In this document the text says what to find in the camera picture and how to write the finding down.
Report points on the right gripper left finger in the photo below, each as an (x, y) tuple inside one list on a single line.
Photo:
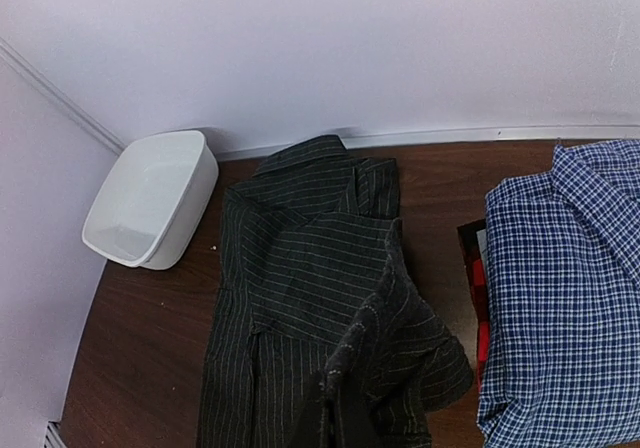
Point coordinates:
[(313, 424)]

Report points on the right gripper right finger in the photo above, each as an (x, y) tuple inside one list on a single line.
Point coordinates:
[(352, 425)]

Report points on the black pinstriped long sleeve shirt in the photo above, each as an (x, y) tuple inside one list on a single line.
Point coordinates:
[(314, 284)]

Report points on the blue checked folded shirt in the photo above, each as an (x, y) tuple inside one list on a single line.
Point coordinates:
[(563, 302)]

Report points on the red black folded shirt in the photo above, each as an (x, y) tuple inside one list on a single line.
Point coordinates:
[(478, 291)]

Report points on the grey folded shirt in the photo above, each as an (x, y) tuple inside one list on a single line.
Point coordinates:
[(482, 246)]

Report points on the white plastic tub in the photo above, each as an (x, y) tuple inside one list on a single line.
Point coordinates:
[(150, 204)]

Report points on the front aluminium rail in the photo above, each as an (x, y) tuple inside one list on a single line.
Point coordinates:
[(52, 437)]

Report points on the left aluminium frame post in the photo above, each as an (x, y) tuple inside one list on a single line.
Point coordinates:
[(59, 99)]

